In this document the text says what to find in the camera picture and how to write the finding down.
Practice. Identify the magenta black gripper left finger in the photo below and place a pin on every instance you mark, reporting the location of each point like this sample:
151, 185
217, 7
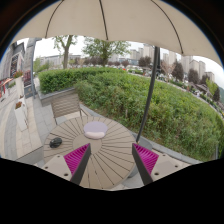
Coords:
70, 167

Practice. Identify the black umbrella pole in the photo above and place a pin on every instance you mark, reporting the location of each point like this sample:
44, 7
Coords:
150, 91

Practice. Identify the white planter box near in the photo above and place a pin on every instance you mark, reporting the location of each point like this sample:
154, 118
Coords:
21, 116

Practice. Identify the grey street pole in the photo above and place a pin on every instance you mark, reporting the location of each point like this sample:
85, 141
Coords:
32, 46

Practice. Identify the lilac mouse pad wrist rest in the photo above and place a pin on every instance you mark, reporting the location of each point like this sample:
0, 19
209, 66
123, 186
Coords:
95, 130

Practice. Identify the round slatted beige table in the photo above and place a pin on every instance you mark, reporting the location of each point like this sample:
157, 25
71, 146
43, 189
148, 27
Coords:
111, 160

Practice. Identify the beige slatted patio chair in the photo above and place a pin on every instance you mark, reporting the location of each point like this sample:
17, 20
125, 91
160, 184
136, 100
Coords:
67, 104

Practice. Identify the green hedge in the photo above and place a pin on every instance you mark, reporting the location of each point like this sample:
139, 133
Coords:
173, 118

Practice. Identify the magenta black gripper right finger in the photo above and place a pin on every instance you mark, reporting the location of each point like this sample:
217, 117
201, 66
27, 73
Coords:
152, 166

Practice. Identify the black computer mouse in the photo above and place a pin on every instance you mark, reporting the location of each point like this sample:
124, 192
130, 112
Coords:
56, 142

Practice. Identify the white planter box far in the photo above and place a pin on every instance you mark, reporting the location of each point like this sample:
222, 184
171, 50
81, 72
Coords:
19, 83

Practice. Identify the white planter box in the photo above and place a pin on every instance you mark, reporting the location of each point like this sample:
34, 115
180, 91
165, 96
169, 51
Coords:
19, 83
21, 116

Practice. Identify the beige patio umbrella canopy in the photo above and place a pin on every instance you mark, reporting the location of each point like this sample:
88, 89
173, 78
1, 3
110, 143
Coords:
154, 22

